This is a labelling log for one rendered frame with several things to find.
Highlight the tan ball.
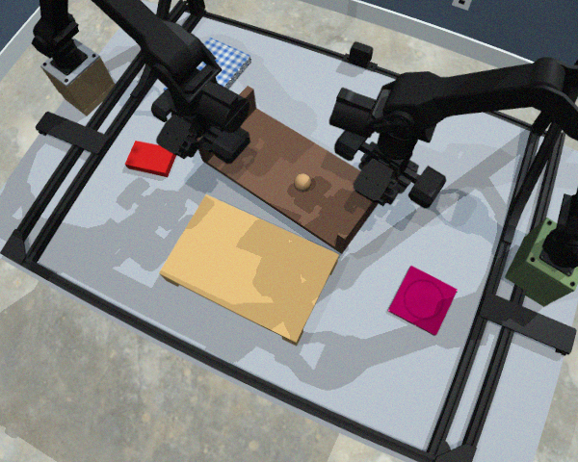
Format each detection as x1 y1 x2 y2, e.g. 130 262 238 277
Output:
294 174 311 191

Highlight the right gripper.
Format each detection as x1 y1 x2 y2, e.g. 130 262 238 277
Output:
151 89 250 164

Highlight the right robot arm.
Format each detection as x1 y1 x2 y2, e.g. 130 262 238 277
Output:
32 0 250 159

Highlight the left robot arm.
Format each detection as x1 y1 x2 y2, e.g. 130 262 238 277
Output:
329 57 578 276

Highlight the tan wooden shelf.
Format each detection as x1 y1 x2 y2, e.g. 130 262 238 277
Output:
159 194 339 346

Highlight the red rectangular block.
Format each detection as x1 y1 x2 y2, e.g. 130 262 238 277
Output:
125 141 176 177

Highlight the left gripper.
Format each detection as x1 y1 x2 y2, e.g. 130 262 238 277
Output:
334 131 446 209

